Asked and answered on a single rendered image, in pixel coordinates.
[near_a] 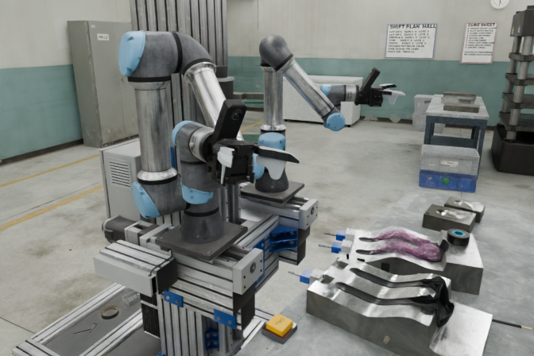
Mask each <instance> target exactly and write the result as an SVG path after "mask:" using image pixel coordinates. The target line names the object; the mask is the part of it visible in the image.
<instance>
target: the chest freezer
mask: <svg viewBox="0 0 534 356"><path fill-rule="evenodd" d="M309 77H310V78H311V80H312V81H313V82H314V83H315V85H316V86H317V87H318V88H319V89H320V87H321V86H322V85H324V84H354V85H358V86H359V90H360V88H361V86H362V81H363V77H346V76H325V75H309ZM360 109H361V104H358V106H355V104H354V101H353V102H341V112H340V113H341V114H342V115H343V116H344V118H345V124H346V125H347V127H350V125H352V124H353V123H355V122H357V121H358V120H359V118H360ZM283 119H284V121H285V122H287V121H288V119H292V120H301V121H310V122H323V120H322V119H321V117H320V116H319V115H318V114H317V113H316V112H315V111H314V110H313V109H312V108H311V107H310V105H309V104H308V103H307V102H306V101H305V100H304V98H303V97H302V96H301V95H300V94H299V93H298V92H297V90H296V89H295V88H294V87H293V86H292V85H291V84H290V82H289V81H287V80H286V78H285V77H283Z"/></svg>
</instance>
